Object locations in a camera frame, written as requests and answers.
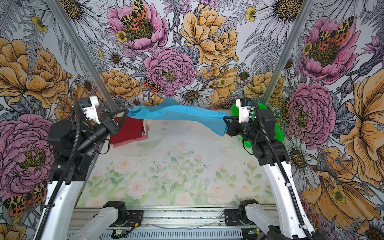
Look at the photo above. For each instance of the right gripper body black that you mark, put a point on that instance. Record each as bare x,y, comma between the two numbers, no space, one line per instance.
244,130

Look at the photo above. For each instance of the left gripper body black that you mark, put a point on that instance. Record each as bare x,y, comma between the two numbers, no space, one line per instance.
106,129

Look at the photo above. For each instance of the green plastic basket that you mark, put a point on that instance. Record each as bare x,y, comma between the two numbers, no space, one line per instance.
278,132

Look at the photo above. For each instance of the blue t-shirt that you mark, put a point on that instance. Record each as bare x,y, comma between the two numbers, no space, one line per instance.
170,110

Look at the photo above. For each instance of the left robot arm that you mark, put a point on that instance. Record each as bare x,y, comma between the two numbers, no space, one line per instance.
72,142

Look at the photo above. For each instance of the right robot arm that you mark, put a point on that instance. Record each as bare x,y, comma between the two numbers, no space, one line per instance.
258,127

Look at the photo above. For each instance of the dark red folded t-shirt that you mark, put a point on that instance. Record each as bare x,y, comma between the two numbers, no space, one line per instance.
129,130

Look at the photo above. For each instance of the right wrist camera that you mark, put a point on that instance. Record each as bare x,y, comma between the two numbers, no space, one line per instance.
245,110

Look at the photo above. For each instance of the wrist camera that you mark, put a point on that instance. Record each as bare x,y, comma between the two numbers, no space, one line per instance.
89,107
245,110

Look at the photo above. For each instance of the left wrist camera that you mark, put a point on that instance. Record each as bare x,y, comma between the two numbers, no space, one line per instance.
89,107

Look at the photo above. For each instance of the left aluminium corner post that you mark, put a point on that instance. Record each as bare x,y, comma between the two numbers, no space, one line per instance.
75,40

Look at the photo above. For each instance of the aluminium corner post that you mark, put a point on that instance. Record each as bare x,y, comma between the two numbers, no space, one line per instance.
75,40
298,26

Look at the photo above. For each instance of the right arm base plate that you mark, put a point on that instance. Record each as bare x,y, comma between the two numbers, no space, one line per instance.
232,217

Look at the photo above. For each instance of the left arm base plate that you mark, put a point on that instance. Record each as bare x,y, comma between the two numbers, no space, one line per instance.
134,218

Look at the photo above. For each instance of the aluminium front rail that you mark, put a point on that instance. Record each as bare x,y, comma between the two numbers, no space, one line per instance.
187,217

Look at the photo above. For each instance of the white slotted cable duct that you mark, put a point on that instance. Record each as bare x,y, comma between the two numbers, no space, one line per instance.
175,234

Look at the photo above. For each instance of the right aluminium corner post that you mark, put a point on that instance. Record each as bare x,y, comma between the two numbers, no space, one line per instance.
298,26

